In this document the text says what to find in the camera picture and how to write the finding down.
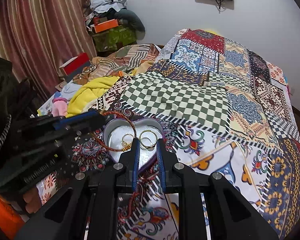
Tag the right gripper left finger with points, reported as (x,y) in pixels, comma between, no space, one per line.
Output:
(127,168)

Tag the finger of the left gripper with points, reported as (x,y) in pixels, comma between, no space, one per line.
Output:
(72,136)
(86,116)

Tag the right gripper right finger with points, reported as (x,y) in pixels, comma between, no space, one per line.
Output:
(170,169)

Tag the left hand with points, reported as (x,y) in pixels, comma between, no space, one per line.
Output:
(32,200)

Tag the pink plush slipper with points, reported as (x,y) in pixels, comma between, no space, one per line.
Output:
(59,107)

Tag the yellow fleece blanket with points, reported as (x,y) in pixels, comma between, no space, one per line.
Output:
(92,90)

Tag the red white box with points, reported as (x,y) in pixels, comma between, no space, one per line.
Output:
(74,63)

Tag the patchwork patterned quilt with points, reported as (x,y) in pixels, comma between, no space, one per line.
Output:
(220,108)

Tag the striped brown bedsheet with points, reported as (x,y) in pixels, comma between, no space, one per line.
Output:
(125,59)

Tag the green patterned storage bag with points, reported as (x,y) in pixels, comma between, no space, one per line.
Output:
(115,38)

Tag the striped red gold curtain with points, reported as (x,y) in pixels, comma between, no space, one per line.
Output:
(38,36)

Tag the orange shoe box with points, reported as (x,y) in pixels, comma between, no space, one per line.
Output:
(106,25)

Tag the pile of grey clothes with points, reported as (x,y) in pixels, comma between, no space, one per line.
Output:
(99,8)

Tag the yellow round object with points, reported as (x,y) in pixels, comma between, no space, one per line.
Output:
(212,32)

